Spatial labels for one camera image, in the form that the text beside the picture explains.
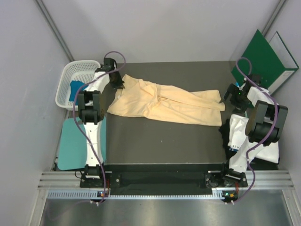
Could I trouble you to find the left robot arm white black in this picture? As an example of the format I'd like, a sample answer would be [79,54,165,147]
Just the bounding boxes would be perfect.
[77,57,124,187]

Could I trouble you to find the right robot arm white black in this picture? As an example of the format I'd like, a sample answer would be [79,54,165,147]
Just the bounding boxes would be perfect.
[219,74,288,186]

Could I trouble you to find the white folded t shirt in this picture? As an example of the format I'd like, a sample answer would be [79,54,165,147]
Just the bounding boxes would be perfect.
[227,114,279,164]

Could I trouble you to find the aluminium frame rail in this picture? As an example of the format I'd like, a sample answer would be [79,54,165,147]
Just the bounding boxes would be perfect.
[38,170,294,200]

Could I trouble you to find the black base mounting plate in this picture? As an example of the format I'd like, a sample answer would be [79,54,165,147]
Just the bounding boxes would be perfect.
[80,163,248,196]

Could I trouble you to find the blue crumpled t shirt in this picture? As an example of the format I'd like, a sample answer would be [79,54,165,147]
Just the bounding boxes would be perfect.
[69,81,88,102]

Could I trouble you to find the white plastic basket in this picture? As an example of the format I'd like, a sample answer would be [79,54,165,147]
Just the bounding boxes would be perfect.
[55,60,101,111]

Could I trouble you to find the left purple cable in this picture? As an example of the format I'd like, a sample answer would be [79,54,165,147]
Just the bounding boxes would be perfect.
[72,51,127,204]

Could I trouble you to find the teal cutting board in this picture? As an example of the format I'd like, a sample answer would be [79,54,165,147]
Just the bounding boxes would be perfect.
[57,115,108,171]

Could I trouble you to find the green ring binder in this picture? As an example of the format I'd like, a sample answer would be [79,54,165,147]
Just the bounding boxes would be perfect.
[242,30,299,94]

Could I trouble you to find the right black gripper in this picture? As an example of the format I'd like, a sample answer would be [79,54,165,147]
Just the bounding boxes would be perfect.
[219,84,250,113]

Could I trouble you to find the black folded t shirt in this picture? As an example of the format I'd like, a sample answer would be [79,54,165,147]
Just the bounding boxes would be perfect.
[218,119,236,160]

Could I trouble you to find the peach yellow t shirt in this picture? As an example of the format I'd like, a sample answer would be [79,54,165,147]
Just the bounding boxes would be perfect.
[107,74,225,127]

